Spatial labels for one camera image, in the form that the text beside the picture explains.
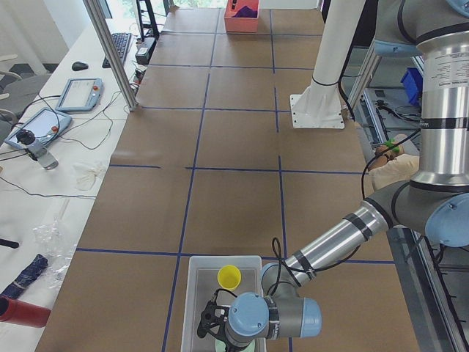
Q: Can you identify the pale green ceramic bowl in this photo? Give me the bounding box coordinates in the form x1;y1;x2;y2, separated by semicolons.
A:
215;340;256;352

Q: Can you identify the yellow plastic cup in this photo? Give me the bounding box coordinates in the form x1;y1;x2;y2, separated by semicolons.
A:
217;265;242;290

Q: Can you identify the seated person in beige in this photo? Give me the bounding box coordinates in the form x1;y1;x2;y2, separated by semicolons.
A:
355;122;420;191

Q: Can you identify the red metal bottle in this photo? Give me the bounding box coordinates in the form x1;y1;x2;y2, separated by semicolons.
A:
1;296;51;328

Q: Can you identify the blue teach pendant far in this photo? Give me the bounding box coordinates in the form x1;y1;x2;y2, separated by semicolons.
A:
56;78;103;114

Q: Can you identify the black box on desk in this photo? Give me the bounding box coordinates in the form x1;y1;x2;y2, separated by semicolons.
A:
135;37;157;65

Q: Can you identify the white camera stand base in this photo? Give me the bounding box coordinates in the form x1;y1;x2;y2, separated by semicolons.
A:
289;81;344;130

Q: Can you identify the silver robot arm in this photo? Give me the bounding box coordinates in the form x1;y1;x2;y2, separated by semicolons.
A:
217;1;468;351

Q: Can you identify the black computer mouse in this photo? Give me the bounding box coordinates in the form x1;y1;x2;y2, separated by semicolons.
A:
71;61;89;72

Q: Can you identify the folded dark blue umbrella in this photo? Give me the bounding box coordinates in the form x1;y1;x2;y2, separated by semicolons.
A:
1;254;48;299

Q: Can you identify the blue teach pendant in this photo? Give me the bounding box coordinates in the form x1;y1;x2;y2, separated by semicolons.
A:
56;78;103;114
4;108;72;150

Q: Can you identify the black keyboard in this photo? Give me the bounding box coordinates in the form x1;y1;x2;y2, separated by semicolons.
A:
111;32;133;64

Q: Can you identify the clear water bottle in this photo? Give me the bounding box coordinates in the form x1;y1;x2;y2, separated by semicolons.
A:
16;129;59;170

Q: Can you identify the blue teach pendant near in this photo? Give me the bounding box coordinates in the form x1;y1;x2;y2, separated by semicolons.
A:
4;108;72;150

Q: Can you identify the purple cloth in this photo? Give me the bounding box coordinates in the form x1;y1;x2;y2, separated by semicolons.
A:
233;5;258;18

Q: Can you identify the crumpled white tissue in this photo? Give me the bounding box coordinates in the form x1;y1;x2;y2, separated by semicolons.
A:
73;161;108;191

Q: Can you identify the translucent white plastic bin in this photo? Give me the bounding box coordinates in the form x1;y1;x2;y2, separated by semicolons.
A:
180;255;263;351

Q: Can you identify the white camera stand column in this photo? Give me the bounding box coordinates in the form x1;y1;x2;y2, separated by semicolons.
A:
311;1;378;88

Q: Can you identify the grey aluminium frame post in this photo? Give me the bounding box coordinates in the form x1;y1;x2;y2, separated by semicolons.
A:
83;0;138;111

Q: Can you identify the pink plastic bin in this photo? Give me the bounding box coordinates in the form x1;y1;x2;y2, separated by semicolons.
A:
224;0;260;33

